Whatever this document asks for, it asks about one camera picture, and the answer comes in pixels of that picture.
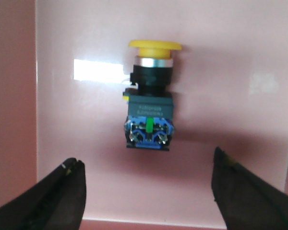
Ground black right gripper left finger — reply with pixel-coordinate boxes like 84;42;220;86
0;158;86;230

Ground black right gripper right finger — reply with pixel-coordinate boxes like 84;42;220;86
211;147;288;230

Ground yellow push button switch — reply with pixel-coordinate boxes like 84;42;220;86
122;39;182;151

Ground pink plastic bin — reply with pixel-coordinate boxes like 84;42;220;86
0;0;288;230

